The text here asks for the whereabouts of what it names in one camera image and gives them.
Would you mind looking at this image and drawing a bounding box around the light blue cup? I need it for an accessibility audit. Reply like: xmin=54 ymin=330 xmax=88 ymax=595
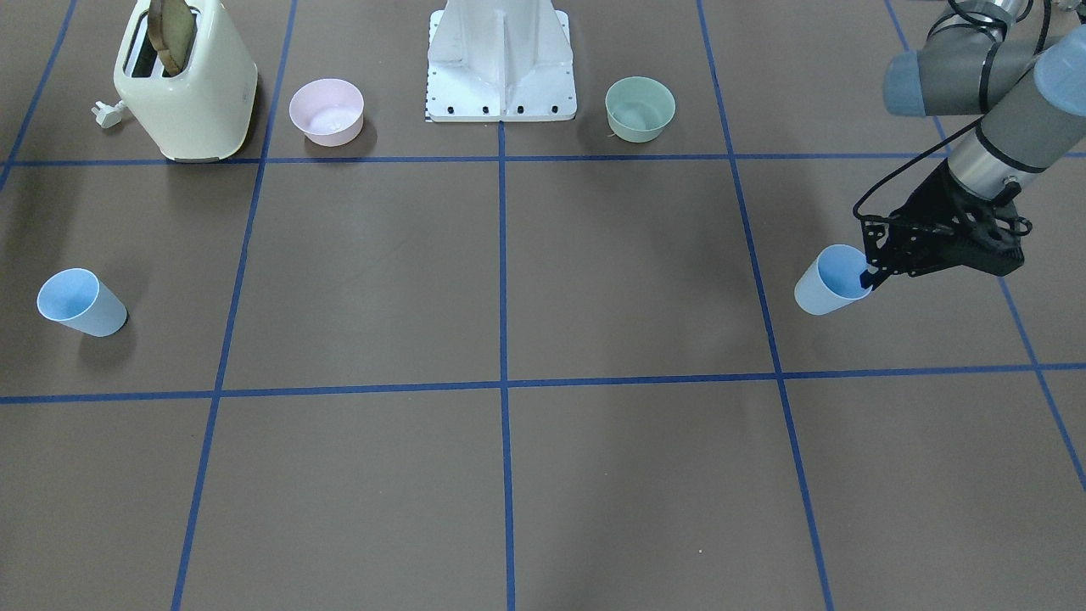
xmin=792 ymin=244 xmax=872 ymax=316
xmin=36 ymin=268 xmax=128 ymax=338

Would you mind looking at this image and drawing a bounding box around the green bowl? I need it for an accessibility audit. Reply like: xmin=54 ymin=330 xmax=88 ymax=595
xmin=604 ymin=75 xmax=675 ymax=143

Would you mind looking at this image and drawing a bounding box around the pink bowl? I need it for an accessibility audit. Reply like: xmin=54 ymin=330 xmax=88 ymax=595
xmin=288 ymin=78 xmax=365 ymax=147

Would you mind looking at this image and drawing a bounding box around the cream toaster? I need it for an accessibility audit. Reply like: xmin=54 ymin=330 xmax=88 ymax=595
xmin=113 ymin=1 xmax=258 ymax=163

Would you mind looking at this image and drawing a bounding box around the toast slice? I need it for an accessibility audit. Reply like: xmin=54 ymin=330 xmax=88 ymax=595
xmin=147 ymin=0 xmax=197 ymax=77

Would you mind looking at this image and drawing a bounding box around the white toaster plug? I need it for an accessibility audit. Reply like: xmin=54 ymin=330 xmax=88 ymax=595
xmin=92 ymin=100 xmax=127 ymax=129

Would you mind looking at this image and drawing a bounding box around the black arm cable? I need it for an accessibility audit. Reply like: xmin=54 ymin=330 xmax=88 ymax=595
xmin=853 ymin=119 xmax=985 ymax=222

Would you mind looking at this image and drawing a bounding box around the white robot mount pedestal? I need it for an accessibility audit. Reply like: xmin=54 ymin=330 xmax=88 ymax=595
xmin=424 ymin=1 xmax=578 ymax=123

